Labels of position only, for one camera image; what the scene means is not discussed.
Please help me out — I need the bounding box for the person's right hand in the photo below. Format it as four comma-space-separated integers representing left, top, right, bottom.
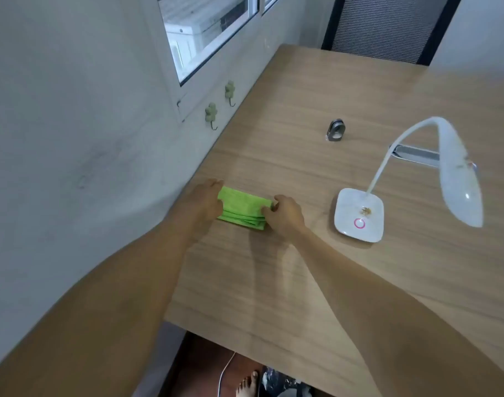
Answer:
261, 194, 307, 245

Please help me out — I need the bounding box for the person's left hand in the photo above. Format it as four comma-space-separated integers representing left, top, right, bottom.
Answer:
169, 179, 225, 241

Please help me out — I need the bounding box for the green cleaning cloth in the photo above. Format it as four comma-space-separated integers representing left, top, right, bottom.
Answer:
217, 186, 276, 231

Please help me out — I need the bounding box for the white table lamp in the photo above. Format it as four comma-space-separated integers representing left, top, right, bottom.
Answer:
334, 116, 484, 244

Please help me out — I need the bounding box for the person's right forearm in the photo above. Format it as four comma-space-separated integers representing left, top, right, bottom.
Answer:
291, 227, 504, 397

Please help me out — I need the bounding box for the person's left forearm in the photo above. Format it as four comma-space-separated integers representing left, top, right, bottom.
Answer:
0, 221, 201, 397

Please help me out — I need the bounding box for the person's bare foot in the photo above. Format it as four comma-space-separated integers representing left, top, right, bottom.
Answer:
235, 369, 263, 397

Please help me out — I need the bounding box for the dark plastic bag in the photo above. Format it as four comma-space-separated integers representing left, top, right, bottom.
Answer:
262, 366, 315, 397

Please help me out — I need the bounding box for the white outdoor air conditioner unit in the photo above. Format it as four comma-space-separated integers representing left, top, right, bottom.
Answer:
159, 0, 253, 81

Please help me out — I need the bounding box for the black mesh office chair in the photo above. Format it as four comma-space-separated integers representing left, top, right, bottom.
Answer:
321, 0, 464, 66

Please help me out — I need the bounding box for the white framed sliding window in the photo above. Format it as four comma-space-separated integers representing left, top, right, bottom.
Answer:
138, 0, 286, 122

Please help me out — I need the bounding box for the silver oval cable grommet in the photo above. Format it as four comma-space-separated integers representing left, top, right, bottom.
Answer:
390, 144, 479, 173

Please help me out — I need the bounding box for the white cable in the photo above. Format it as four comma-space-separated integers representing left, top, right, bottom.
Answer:
218, 351, 237, 397

